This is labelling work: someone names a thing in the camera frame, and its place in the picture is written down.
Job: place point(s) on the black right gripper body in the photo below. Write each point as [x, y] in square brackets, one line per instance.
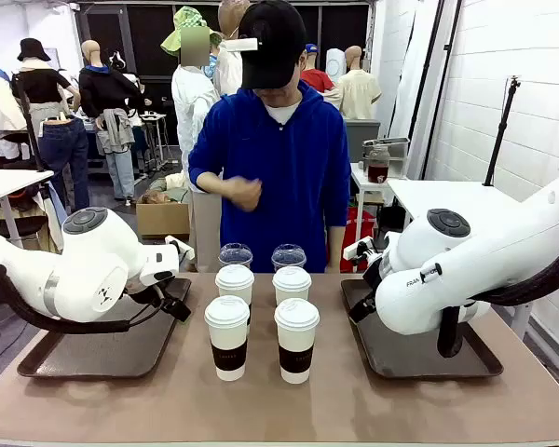
[373, 278]

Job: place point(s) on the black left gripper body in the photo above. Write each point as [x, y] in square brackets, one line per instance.
[156, 292]

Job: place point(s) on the white paper coffee cup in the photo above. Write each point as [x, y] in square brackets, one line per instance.
[234, 284]
[227, 326]
[292, 284]
[296, 330]

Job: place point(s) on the clear plastic iced coffee cup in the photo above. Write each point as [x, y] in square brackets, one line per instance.
[289, 255]
[235, 255]

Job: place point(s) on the person's left forearm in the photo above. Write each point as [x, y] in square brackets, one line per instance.
[335, 247]

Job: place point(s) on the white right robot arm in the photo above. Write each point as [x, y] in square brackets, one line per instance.
[494, 247]

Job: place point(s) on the person's right forearm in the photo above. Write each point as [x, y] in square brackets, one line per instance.
[209, 182]

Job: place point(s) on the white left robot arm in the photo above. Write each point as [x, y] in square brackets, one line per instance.
[88, 270]

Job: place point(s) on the dark brown serving tray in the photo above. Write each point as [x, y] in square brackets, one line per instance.
[98, 354]
[400, 354]

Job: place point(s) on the person's right hand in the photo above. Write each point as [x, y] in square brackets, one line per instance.
[244, 193]

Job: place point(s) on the brown cardboard box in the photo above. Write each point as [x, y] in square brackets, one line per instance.
[163, 221]

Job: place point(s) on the small white side table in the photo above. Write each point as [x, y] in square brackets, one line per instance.
[361, 179]

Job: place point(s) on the lying mannequin in green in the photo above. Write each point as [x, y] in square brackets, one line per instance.
[167, 186]

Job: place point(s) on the glass jar with dark liquid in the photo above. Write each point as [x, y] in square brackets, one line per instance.
[378, 167]

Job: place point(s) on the large white table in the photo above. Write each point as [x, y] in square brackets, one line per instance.
[447, 195]

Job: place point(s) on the white blue hanging garment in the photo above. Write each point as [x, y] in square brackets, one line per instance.
[51, 219]

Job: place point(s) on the person in blue hoodie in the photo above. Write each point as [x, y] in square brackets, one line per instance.
[289, 177]

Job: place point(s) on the metal rectangular container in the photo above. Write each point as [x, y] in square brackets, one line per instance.
[396, 146]

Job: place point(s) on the grey bin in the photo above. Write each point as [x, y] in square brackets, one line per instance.
[361, 135]

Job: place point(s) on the black office chair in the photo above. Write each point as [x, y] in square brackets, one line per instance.
[23, 223]

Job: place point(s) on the background work desk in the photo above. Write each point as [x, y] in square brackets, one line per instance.
[156, 118]

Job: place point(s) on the white desk with legs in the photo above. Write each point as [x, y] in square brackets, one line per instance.
[9, 181]

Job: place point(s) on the mannequin in cream shirt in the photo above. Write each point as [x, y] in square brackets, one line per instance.
[358, 93]

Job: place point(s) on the black tripod stand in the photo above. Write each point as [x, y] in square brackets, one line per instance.
[500, 135]

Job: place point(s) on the figure in white coat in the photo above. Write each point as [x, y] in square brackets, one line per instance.
[191, 102]

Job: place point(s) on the black stand pole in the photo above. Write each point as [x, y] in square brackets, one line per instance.
[440, 93]
[425, 70]

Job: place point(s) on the mannequin in red shirt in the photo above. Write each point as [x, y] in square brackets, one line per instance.
[317, 79]

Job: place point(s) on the mannequin in black jacket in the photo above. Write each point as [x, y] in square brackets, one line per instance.
[102, 88]

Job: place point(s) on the white torso form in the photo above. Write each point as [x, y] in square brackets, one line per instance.
[336, 65]

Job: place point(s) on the mannequin in white shirt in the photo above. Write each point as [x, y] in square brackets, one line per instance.
[228, 70]

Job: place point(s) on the mannequin in black top jeans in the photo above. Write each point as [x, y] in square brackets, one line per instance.
[42, 86]

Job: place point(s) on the black baseball cap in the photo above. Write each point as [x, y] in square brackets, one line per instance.
[270, 65]

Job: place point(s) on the small white rectangular device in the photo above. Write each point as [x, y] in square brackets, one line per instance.
[242, 44]

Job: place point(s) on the black bucket hat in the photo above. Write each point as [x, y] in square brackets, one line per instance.
[33, 49]

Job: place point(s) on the green checked sun hat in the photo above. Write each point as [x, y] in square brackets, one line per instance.
[186, 18]

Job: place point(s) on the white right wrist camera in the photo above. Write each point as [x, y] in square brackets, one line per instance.
[356, 251]

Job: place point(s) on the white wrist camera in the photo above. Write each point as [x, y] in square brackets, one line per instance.
[179, 247]
[356, 251]

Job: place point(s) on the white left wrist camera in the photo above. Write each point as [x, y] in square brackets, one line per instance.
[179, 247]

